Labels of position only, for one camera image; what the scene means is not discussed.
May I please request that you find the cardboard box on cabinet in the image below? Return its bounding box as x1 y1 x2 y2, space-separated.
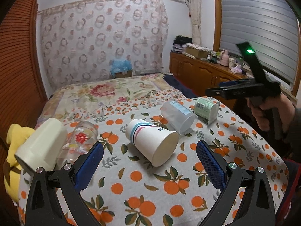
185 47 210 59

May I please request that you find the pink tissue pack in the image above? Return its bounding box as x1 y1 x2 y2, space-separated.
231 64 242 75

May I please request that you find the dark blue blanket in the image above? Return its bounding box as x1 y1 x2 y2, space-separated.
164 74 198 98

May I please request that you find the pink thermos jug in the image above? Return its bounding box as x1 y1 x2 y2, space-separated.
219 50 229 67

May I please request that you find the pink circle lace curtain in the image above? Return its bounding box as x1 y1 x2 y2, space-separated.
41 0 168 90

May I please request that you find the translucent plastic cup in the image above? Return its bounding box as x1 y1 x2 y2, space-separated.
161 100 198 135

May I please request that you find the small cardboard box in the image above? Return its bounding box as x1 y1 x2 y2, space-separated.
114 70 133 78

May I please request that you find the orange print tablecloth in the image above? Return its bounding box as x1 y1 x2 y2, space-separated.
17 94 289 226

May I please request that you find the cream thermos cup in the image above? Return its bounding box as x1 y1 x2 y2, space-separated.
15 118 67 176

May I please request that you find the yellow plush toy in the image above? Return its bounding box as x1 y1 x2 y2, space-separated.
3 124 35 204

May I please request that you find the grey window blind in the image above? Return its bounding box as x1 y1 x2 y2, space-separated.
220 0 298 84

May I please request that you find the clear printed glass cup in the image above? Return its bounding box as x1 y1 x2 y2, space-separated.
56 121 98 169

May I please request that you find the white paper cup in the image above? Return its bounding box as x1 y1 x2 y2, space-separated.
125 119 179 167

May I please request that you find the green yogurt cup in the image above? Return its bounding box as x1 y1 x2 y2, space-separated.
193 96 220 125

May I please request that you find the blue plastic bag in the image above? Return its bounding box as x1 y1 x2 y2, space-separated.
110 60 133 76

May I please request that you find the tied beige curtain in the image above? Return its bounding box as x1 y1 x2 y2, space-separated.
188 0 201 45

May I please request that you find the right hand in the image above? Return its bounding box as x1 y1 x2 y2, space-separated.
246 93 295 133

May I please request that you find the floral bed quilt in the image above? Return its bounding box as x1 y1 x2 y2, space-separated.
35 73 173 129

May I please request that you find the wooden louvered wardrobe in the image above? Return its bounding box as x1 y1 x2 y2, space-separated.
0 0 48 151

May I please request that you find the stack of dark clothes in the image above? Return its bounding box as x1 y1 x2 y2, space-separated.
171 35 192 54

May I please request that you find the wooden side cabinet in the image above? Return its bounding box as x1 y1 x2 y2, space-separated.
169 53 247 96

